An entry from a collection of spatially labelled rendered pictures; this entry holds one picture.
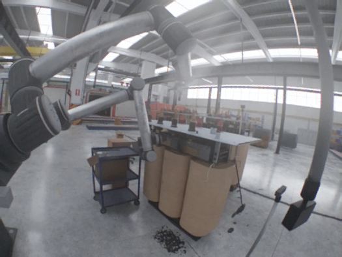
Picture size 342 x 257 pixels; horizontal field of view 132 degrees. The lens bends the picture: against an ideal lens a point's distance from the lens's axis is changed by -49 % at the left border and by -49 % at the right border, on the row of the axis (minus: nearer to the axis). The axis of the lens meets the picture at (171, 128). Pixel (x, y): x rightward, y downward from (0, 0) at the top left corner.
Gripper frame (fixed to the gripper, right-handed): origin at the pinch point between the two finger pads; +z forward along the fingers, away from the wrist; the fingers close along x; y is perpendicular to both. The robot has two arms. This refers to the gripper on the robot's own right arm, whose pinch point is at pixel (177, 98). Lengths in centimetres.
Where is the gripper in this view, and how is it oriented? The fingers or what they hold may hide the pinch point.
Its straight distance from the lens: 167.5
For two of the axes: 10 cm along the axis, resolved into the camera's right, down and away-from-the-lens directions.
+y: -8.4, -1.5, 5.2
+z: -1.1, 9.9, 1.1
